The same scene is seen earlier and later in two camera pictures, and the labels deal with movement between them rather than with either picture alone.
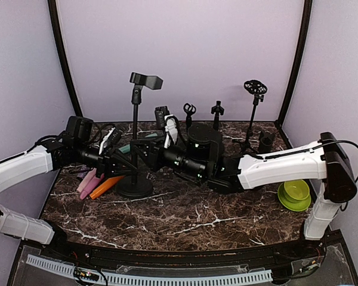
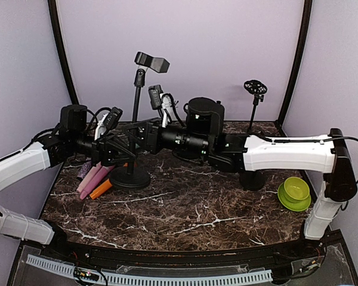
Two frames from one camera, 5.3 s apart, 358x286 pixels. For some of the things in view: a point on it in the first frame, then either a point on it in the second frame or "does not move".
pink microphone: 91,186 does not move
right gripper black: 152,159 to 150,140
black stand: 135,189 to 132,178
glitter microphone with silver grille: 82,174 does not move
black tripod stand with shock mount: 256,88 does not move
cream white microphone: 87,180 does not move
